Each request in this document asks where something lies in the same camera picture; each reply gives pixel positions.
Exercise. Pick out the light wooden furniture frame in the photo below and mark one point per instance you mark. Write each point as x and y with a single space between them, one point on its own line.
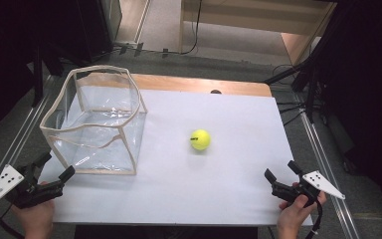
245 16

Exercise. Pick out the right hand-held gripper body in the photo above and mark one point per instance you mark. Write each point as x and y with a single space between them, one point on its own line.
306 191

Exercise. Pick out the dark curtain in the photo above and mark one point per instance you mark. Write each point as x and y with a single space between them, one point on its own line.
371 83

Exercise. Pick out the wooden table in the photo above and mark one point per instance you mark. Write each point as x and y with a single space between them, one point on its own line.
192 84

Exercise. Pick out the person's left hand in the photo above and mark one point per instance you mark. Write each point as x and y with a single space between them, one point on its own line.
36 219

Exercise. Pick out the person's right hand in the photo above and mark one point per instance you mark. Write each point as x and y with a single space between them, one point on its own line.
293 215

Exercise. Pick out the transparent storage box beige trim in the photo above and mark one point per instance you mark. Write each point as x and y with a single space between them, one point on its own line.
96 122

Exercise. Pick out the black tripod stand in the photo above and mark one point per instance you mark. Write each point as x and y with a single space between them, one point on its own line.
306 79

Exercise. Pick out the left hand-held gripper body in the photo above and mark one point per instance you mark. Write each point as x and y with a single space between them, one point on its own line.
30 192

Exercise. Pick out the metal floor rail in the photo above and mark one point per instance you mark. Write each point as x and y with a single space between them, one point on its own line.
331 186
16 139

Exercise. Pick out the yellow tennis ball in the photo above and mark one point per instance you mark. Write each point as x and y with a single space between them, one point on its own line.
200 139

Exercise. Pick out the white board table cover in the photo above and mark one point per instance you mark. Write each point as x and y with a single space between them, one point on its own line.
212 186

